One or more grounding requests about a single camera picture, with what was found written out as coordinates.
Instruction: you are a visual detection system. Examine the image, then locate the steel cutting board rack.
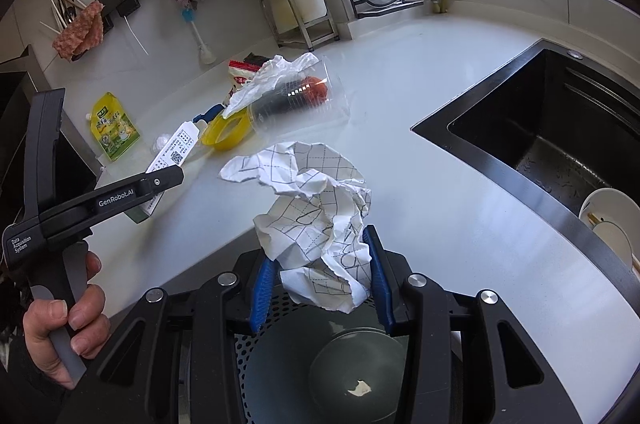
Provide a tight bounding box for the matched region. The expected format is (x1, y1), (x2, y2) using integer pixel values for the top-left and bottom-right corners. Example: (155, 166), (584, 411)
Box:
(259, 0), (340, 51)

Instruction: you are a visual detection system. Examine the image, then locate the grey perforated trash basket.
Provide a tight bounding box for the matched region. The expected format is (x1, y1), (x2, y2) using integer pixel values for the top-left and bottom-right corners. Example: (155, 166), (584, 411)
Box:
(235, 286), (408, 423)

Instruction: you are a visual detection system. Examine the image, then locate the pink dish cloth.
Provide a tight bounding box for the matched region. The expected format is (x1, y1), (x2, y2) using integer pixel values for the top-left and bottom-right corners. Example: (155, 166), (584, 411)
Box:
(52, 0), (104, 61)

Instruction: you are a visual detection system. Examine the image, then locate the printed white paper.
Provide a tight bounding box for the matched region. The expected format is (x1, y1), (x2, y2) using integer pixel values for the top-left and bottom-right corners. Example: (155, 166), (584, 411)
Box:
(219, 141), (372, 314)

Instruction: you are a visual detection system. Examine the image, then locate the clear plastic cup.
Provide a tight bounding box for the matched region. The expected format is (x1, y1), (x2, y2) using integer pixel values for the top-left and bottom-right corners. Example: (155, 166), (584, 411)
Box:
(247, 60), (350, 140)

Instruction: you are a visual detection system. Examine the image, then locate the green white carton box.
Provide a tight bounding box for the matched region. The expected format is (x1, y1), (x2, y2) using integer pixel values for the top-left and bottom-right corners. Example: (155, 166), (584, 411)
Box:
(126, 121), (200, 224)

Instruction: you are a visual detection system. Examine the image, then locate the person's left hand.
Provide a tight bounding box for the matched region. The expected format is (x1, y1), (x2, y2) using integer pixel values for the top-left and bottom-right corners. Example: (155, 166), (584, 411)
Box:
(23, 283), (111, 389)

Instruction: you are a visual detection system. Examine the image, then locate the blue white bottle brush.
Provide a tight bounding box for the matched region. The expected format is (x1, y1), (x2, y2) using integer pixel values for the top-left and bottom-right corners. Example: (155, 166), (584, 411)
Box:
(181, 8), (216, 66)

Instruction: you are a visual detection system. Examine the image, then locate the yellow plastic lid ring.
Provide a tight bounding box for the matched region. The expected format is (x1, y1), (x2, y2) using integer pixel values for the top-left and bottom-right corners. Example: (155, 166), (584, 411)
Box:
(199, 108), (252, 152)

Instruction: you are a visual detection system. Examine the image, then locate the black kitchen sink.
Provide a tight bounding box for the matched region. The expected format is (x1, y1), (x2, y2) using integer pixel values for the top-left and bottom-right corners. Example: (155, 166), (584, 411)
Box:
(412, 40), (639, 309)

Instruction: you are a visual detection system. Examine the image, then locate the yellow green refill pouch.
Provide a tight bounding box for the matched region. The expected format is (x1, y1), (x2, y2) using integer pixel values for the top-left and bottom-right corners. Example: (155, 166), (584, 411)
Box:
(89, 92), (140, 162)

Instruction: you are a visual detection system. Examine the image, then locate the clear plastic bag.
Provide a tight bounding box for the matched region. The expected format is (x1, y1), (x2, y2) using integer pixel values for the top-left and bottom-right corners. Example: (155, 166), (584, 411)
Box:
(151, 134), (171, 154)

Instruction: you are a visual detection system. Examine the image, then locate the white tissue paper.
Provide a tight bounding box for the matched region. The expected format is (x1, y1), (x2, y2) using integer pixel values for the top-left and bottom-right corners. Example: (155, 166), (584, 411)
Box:
(221, 52), (320, 118)

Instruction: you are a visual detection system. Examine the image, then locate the red white snack wrapper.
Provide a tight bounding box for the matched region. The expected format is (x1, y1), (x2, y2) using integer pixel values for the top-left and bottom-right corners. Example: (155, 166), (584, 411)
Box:
(228, 60), (260, 96)

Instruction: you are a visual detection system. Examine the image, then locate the orange red plastic piece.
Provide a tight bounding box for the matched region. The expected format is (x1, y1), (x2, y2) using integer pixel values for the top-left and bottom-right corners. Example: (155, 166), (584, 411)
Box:
(300, 76), (329, 106)

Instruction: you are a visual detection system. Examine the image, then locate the blue plastic clip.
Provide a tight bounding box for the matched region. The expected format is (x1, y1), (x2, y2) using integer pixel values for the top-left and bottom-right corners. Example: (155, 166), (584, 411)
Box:
(192, 103), (226, 124)

